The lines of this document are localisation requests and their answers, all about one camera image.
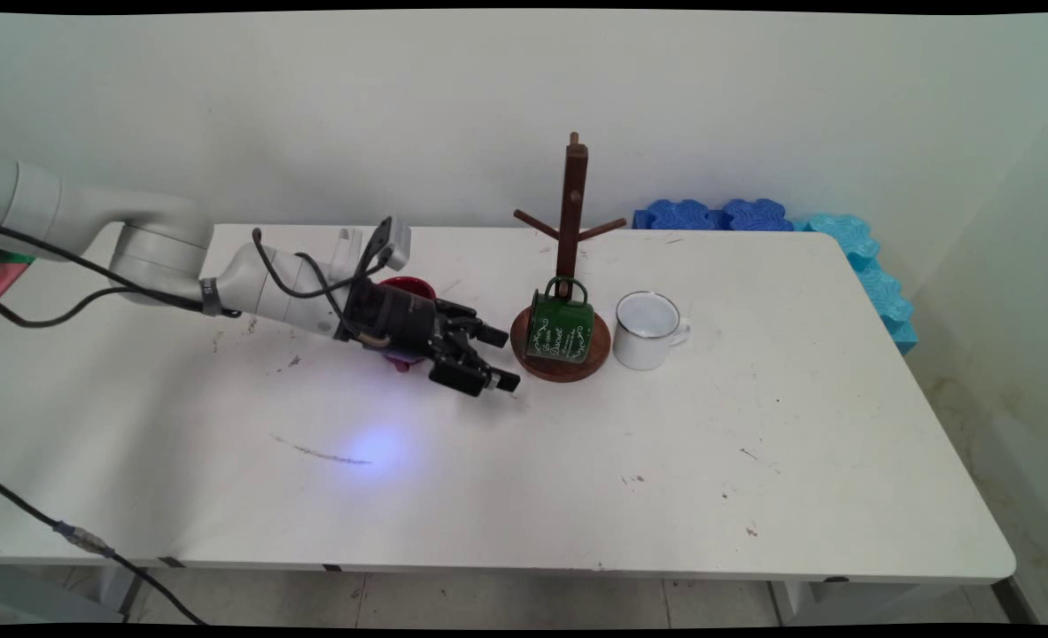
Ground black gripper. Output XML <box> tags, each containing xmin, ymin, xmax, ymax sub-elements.
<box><xmin>342</xmin><ymin>279</ymin><xmax>522</xmax><ymax>397</ymax></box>

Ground green enamel mug white lettering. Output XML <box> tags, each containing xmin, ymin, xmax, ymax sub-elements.
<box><xmin>524</xmin><ymin>276</ymin><xmax>595</xmax><ymax>364</ymax></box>

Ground red enamel mug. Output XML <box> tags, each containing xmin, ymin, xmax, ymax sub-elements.
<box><xmin>378</xmin><ymin>276</ymin><xmax>439</xmax><ymax>373</ymax></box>

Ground dark wooden mug tree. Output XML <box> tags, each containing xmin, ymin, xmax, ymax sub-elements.
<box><xmin>510</xmin><ymin>133</ymin><xmax>628</xmax><ymax>384</ymax></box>

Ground dark blue foam block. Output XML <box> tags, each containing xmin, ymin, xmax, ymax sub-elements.
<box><xmin>633</xmin><ymin>198</ymin><xmax>722</xmax><ymax>231</ymax></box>
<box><xmin>721</xmin><ymin>198</ymin><xmax>795</xmax><ymax>232</ymax></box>

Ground blue foam mats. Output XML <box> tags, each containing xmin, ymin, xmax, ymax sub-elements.
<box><xmin>794</xmin><ymin>213</ymin><xmax>920</xmax><ymax>355</ymax></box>

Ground white table leg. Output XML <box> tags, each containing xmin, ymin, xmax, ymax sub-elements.
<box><xmin>770</xmin><ymin>580</ymin><xmax>959</xmax><ymax>626</ymax></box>

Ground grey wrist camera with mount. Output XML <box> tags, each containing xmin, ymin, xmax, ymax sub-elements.
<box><xmin>333</xmin><ymin>217</ymin><xmax>414</xmax><ymax>271</ymax></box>

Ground black looped wrist cable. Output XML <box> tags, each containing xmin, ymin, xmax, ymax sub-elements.
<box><xmin>252</xmin><ymin>217</ymin><xmax>396</xmax><ymax>346</ymax></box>

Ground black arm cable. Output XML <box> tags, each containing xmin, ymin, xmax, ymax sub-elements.
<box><xmin>0</xmin><ymin>222</ymin><xmax>245</xmax><ymax>329</ymax></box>

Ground black cable with grey connector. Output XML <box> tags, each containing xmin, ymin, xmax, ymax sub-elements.
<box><xmin>0</xmin><ymin>474</ymin><xmax>210</xmax><ymax>626</ymax></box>

